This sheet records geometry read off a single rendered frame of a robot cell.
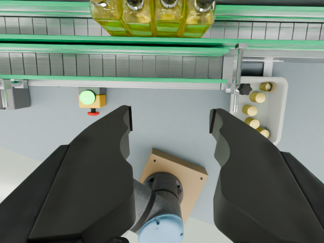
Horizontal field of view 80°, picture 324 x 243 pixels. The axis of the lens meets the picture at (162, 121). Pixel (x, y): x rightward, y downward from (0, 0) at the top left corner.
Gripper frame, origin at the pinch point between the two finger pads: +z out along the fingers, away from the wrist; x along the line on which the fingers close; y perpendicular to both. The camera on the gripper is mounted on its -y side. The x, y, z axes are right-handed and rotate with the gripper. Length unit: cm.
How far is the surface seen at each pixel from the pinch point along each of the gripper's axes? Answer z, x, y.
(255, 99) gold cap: 49, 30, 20
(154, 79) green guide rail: 36.3, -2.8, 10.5
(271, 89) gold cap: 52, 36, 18
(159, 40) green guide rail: 39.5, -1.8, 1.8
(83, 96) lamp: 45, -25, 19
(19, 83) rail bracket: 41, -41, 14
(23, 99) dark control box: 50, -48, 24
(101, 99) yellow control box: 49, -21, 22
